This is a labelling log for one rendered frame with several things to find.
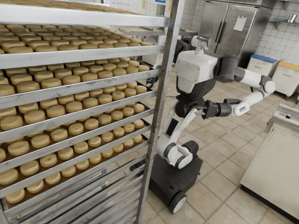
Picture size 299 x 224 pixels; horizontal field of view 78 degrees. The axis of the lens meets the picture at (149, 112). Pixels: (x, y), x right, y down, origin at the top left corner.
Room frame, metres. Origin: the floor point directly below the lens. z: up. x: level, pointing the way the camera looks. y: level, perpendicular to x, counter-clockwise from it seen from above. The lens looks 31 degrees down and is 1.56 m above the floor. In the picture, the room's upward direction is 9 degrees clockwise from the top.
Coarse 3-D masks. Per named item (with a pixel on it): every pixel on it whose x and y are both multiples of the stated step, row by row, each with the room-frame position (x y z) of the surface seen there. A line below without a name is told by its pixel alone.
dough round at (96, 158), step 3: (99, 153) 0.58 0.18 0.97; (93, 156) 0.55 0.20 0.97; (96, 156) 0.56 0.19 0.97; (99, 156) 0.56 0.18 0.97; (90, 159) 0.54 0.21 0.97; (93, 159) 0.54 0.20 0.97; (96, 159) 0.54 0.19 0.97; (99, 159) 0.55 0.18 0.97; (93, 162) 0.53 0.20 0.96; (96, 162) 0.54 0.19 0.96
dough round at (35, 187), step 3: (42, 180) 0.41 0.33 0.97; (36, 183) 0.39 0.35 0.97; (39, 183) 0.40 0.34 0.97; (42, 183) 0.40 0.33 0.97; (27, 186) 0.38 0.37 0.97; (30, 186) 0.38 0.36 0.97; (33, 186) 0.38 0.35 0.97; (36, 186) 0.38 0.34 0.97; (39, 186) 0.38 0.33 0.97; (42, 186) 0.39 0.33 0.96; (27, 189) 0.37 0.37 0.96; (30, 189) 0.37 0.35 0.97; (33, 189) 0.37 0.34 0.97; (36, 189) 0.37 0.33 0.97; (39, 189) 0.38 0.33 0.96; (30, 192) 0.37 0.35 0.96; (33, 192) 0.37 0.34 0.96
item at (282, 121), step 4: (272, 116) 1.37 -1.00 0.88; (276, 116) 1.35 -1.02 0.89; (280, 116) 1.35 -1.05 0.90; (272, 120) 1.36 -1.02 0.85; (276, 120) 1.34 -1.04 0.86; (280, 120) 1.33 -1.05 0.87; (284, 120) 1.32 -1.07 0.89; (288, 120) 1.30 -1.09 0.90; (292, 120) 1.31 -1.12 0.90; (280, 124) 1.32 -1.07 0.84; (284, 124) 1.31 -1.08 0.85; (288, 124) 1.29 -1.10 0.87; (292, 124) 1.28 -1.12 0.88; (296, 124) 1.27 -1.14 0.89; (292, 128) 1.27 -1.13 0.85; (296, 128) 1.26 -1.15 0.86
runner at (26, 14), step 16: (0, 16) 0.37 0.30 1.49; (16, 16) 0.38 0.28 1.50; (32, 16) 0.40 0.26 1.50; (48, 16) 0.43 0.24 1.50; (64, 16) 0.45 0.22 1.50; (80, 16) 0.48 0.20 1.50; (96, 16) 0.51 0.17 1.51; (112, 16) 0.54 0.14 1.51; (128, 16) 0.58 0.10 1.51; (144, 16) 0.63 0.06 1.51
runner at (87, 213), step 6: (138, 180) 0.69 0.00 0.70; (126, 186) 0.65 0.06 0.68; (132, 186) 0.66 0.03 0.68; (114, 192) 0.61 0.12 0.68; (120, 192) 0.60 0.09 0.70; (108, 198) 0.57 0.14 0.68; (114, 198) 0.57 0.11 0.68; (96, 204) 0.53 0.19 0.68; (102, 204) 0.52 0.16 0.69; (90, 210) 0.48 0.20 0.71; (96, 210) 0.50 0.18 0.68; (78, 216) 0.46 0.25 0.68; (84, 216) 0.46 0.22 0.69; (72, 222) 0.42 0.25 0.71; (78, 222) 0.44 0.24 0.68
